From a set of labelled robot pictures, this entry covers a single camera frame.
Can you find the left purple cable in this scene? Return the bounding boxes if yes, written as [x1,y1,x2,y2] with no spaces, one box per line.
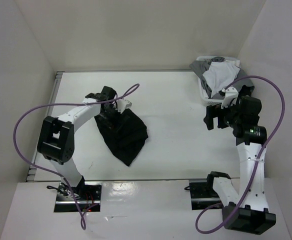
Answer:
[12,83,140,231]

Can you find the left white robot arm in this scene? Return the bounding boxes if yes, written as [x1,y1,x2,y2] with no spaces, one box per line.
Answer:
[37,86,118,200]

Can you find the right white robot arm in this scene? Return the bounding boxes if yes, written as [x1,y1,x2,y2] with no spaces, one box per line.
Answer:
[203,96,277,235]

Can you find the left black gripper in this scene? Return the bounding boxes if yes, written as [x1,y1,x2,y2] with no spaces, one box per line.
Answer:
[99,103,129,135]

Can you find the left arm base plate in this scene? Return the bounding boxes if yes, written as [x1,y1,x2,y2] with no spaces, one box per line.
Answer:
[46,182,102,213]

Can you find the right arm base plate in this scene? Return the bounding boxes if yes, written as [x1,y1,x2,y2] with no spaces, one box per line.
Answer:
[184,179,221,211]

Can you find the grey garment in basket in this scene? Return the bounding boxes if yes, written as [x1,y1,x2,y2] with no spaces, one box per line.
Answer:
[188,56,256,101]

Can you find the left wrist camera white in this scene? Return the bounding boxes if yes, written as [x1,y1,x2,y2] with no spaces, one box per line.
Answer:
[115,99,132,114]

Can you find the white laundry basket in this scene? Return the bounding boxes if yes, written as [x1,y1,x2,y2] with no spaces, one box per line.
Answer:
[195,55,239,107]

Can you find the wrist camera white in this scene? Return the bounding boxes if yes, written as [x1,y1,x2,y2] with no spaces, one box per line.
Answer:
[115,99,132,114]
[220,86,239,109]

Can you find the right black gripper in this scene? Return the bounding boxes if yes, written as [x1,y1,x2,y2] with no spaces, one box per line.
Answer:
[203,97,243,130]

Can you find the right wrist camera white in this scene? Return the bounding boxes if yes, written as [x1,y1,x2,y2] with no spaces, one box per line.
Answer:
[220,86,239,109]

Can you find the black pleated skirt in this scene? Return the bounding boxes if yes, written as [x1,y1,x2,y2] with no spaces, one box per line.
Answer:
[94,109,148,167]

